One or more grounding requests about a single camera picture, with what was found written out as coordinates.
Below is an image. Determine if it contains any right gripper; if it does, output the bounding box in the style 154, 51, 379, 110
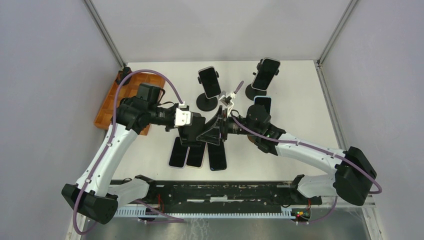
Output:
197, 105, 261, 145

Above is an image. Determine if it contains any cream case smartphone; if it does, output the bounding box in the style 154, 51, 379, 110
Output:
186, 142, 206, 168

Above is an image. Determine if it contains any lilac case smartphone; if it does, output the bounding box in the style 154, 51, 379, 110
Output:
168, 137, 189, 169

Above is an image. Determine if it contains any black small phone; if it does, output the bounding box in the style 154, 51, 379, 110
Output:
207, 142, 227, 171

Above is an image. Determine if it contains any black folding phone stand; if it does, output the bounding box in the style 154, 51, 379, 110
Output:
178, 125, 202, 147

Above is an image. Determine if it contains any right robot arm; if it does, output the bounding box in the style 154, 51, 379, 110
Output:
196, 104, 382, 206

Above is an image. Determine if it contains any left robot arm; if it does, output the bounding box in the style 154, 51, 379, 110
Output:
61, 83, 206, 225

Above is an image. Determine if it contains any black round-base phone stand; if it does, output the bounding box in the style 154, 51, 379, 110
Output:
196, 92, 218, 112

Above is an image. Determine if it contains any wood-base stand right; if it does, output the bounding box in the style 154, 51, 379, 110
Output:
247, 135, 261, 146

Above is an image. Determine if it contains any black right phone stand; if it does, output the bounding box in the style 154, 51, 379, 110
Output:
245, 69, 267, 101

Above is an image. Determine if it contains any phone on rear stand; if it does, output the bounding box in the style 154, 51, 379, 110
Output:
198, 66, 222, 99

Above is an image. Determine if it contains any phone on stand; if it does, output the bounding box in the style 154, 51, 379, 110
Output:
198, 66, 222, 99
251, 57, 281, 91

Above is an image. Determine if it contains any light blue case phone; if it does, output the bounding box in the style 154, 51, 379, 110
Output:
253, 95, 272, 114

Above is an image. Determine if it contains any phone on right stand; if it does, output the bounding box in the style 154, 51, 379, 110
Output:
251, 57, 281, 91

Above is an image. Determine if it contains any wooden compartment tray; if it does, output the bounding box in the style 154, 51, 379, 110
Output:
93, 73, 166, 130

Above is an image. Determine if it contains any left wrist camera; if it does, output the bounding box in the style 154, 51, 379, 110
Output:
174, 104, 193, 127

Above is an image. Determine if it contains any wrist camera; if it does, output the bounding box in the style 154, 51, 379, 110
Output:
174, 104, 193, 127
218, 91, 237, 112

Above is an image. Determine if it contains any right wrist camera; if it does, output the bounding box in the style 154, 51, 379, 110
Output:
218, 91, 237, 112

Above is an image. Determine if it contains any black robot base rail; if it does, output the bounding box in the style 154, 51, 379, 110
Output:
142, 180, 323, 214

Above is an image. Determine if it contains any white cable duct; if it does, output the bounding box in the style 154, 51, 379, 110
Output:
114, 205, 310, 220

